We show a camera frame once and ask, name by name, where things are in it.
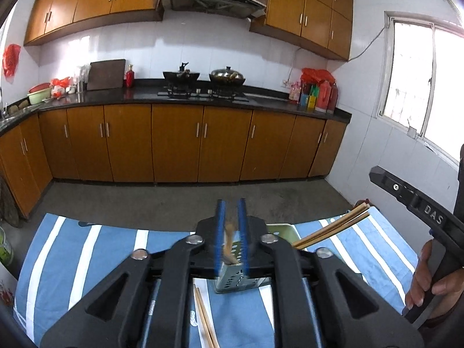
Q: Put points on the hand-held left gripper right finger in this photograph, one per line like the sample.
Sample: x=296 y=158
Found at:
x=243 y=232

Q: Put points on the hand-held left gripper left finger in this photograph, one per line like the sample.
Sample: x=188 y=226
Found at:
x=220 y=232

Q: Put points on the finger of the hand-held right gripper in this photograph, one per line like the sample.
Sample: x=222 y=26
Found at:
x=395 y=187

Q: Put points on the wooden chopstick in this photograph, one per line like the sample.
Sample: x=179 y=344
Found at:
x=202 y=315
x=228 y=241
x=328 y=224
x=333 y=232
x=331 y=227

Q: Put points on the green perforated chopstick holder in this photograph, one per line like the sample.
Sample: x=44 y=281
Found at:
x=235 y=282

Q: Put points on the pair of chopsticks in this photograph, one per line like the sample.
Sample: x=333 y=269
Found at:
x=207 y=315

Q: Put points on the person's right hand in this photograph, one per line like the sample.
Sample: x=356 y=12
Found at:
x=420 y=273

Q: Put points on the wooden base cabinets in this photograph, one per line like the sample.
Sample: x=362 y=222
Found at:
x=174 y=141

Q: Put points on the dark red bottle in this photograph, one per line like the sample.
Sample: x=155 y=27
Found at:
x=333 y=98

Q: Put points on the barred window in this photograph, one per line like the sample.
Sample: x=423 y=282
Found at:
x=427 y=79

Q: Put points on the red oil bottle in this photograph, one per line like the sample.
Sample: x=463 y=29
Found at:
x=323 y=96

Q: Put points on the yellow seasoning box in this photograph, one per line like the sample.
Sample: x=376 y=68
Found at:
x=313 y=101

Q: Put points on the gas stove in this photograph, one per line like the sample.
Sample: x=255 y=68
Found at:
x=203 y=95

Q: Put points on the pink seasoning packet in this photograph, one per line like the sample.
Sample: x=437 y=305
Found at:
x=295 y=92

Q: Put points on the blue white striped tablecloth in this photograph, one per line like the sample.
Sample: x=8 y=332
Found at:
x=72 y=261

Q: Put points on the lidded dark wok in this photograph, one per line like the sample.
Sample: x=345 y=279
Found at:
x=227 y=76

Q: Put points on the black wok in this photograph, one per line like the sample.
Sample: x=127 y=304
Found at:
x=181 y=76

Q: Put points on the black kitchen countertop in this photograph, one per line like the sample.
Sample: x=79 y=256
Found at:
x=108 y=96

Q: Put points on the small red bottle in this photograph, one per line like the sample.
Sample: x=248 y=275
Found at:
x=130 y=78

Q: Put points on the dark wooden cutting board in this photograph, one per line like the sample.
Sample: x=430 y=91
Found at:
x=106 y=74

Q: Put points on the clear glass jar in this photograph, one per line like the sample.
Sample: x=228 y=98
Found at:
x=81 y=79

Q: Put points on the green jar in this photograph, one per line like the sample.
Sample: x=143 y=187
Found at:
x=5 y=248

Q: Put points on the red plastic bag with food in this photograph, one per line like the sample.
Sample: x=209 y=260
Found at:
x=60 y=87

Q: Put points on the green basin with red lid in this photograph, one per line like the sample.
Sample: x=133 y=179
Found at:
x=39 y=95

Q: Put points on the hanging red plastic bag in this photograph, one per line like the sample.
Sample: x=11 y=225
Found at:
x=11 y=60

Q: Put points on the wall socket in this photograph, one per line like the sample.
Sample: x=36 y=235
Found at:
x=286 y=83

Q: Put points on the wooden wall cabinets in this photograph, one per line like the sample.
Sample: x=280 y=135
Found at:
x=98 y=0
x=308 y=11

